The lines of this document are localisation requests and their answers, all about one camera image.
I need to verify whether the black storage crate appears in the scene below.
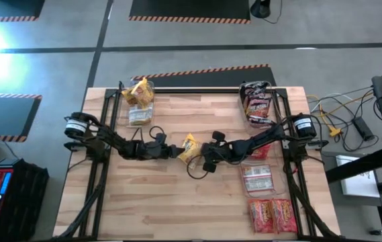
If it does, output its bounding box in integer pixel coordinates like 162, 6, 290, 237
0, 157, 50, 241

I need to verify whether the clear plastic bin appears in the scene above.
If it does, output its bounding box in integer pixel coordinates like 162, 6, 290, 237
115, 79, 158, 130
236, 137, 289, 198
237, 79, 284, 132

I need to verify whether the black round stand base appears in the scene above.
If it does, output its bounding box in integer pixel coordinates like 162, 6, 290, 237
250, 0, 272, 19

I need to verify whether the black power adapter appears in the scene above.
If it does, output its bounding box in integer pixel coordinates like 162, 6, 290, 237
350, 116, 376, 142

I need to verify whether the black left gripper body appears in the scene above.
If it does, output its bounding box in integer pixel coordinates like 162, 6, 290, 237
135, 133, 177, 161

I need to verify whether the yellow cable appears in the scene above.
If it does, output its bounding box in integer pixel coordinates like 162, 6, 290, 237
311, 93, 375, 135

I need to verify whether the yellow cable connector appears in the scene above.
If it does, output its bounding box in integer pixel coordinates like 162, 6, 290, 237
328, 124, 343, 138

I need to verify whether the red noodle packet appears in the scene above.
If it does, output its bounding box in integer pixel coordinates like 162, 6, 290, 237
248, 197, 276, 234
242, 163, 275, 193
271, 198, 298, 234
249, 144, 273, 161

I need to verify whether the black aluminium table frame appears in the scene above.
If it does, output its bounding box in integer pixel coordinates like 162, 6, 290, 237
52, 80, 342, 242

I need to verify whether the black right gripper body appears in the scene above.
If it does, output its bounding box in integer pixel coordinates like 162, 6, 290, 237
202, 131, 245, 173

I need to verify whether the thin black floor cable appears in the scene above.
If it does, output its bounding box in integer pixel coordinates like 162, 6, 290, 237
262, 0, 283, 25

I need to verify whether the black metal beam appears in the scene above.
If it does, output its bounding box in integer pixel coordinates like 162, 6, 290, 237
324, 145, 382, 184

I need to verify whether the white box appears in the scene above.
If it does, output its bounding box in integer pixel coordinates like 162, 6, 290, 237
335, 154, 382, 198

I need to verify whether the black hazard-striped floor mat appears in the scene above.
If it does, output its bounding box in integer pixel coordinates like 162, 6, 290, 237
0, 93, 43, 143
0, 0, 46, 22
130, 63, 278, 89
128, 0, 252, 25

